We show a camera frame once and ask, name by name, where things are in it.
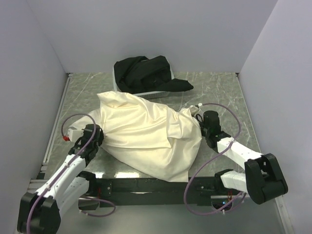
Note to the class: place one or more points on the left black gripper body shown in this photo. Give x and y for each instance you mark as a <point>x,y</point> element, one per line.
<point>99,141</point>

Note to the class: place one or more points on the cream satin pillowcase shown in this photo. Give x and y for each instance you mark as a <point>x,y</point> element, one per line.
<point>150,137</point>

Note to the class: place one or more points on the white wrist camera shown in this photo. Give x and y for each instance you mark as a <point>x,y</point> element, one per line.
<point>73,134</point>
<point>196,109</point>

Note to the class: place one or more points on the aluminium frame rail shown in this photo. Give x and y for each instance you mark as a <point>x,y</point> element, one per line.
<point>38,181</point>

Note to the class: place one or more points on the black cloth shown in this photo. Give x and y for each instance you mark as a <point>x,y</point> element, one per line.
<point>140,75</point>

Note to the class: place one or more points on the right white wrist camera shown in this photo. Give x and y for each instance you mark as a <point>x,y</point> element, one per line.
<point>196,109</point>

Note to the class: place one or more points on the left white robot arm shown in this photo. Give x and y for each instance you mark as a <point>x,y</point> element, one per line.
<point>41,212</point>

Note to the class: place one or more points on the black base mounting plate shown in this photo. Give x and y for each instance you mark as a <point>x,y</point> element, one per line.
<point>151,191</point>

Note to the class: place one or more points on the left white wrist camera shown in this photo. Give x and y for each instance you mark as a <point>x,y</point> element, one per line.
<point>73,134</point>

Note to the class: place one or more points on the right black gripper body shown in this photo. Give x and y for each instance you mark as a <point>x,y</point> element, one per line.
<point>205,131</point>

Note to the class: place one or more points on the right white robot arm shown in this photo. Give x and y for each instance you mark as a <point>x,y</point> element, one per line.
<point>262,179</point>

